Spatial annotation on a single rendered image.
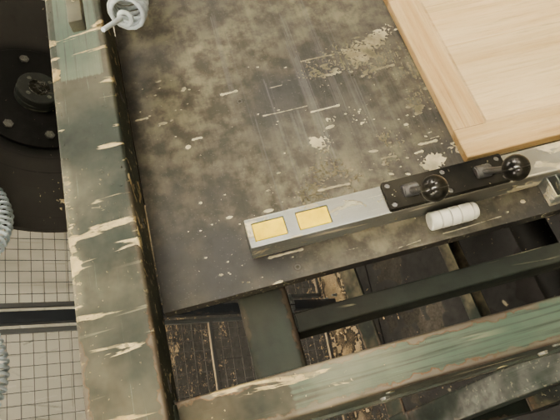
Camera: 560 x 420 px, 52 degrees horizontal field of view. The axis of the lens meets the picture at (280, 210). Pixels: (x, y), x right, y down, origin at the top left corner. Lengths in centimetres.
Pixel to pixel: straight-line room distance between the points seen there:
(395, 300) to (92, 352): 46
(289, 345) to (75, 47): 62
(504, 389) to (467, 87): 88
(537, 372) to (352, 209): 86
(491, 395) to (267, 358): 94
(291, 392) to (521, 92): 66
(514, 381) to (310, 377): 95
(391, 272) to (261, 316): 216
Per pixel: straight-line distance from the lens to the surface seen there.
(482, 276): 99
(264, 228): 88
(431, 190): 80
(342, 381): 79
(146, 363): 77
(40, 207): 146
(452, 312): 278
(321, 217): 89
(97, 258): 84
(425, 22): 119
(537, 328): 87
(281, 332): 90
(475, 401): 175
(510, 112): 108
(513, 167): 84
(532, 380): 163
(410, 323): 296
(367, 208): 90
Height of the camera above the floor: 215
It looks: 34 degrees down
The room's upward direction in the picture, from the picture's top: 86 degrees counter-clockwise
